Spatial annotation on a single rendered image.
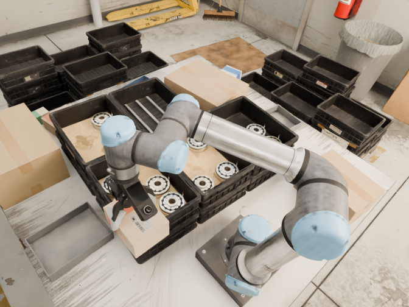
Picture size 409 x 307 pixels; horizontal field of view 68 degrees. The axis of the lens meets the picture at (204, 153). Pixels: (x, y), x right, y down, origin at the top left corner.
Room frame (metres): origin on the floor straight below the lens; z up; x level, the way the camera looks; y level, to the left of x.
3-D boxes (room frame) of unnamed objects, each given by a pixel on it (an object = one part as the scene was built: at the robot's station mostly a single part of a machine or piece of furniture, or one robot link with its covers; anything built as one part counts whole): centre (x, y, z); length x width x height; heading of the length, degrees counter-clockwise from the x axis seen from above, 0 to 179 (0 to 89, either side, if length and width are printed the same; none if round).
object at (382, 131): (2.10, -1.29, 0.26); 0.40 x 0.30 x 0.23; 47
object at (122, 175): (0.48, 0.20, 1.32); 0.08 x 0.08 x 0.05
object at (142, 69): (2.32, 0.63, 0.31); 0.40 x 0.30 x 0.34; 137
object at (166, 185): (0.78, 0.18, 0.86); 0.10 x 0.10 x 0.01
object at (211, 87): (1.54, 0.04, 0.80); 0.40 x 0.30 x 0.20; 55
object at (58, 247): (0.56, 0.50, 0.73); 0.27 x 0.20 x 0.05; 139
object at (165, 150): (0.48, 0.09, 1.40); 0.11 x 0.11 x 0.08; 79
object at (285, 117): (1.43, -0.39, 0.73); 0.27 x 0.20 x 0.05; 131
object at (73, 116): (1.02, 0.51, 0.87); 0.40 x 0.30 x 0.11; 44
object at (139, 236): (0.47, 0.18, 1.08); 0.16 x 0.12 x 0.07; 47
